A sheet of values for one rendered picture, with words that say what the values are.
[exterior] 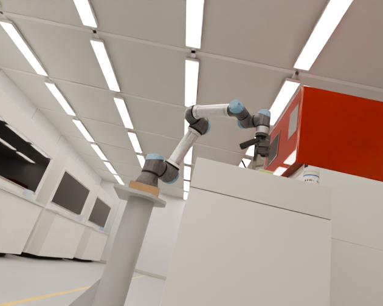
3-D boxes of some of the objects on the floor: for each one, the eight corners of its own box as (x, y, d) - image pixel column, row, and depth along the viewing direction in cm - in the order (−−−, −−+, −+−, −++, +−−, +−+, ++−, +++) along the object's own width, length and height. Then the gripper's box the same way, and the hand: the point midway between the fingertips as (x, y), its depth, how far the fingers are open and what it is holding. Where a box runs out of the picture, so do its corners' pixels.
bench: (100, 263, 832) (121, 202, 911) (79, 262, 667) (108, 187, 745) (67, 255, 839) (92, 195, 918) (39, 252, 674) (72, 178, 753)
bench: (73, 262, 630) (104, 183, 709) (35, 260, 465) (80, 158, 544) (31, 251, 637) (66, 174, 716) (-22, 245, 472) (31, 146, 551)
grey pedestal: (-4, 353, 109) (76, 170, 141) (37, 327, 150) (92, 190, 182) (117, 381, 112) (168, 195, 144) (125, 348, 152) (163, 209, 184)
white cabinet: (251, 371, 170) (266, 241, 202) (325, 484, 81) (331, 220, 113) (154, 344, 174) (184, 220, 206) (125, 424, 86) (186, 186, 118)
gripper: (271, 133, 145) (266, 170, 139) (270, 139, 153) (266, 174, 147) (255, 131, 147) (249, 167, 141) (255, 138, 156) (250, 172, 150)
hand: (253, 168), depth 145 cm, fingers closed
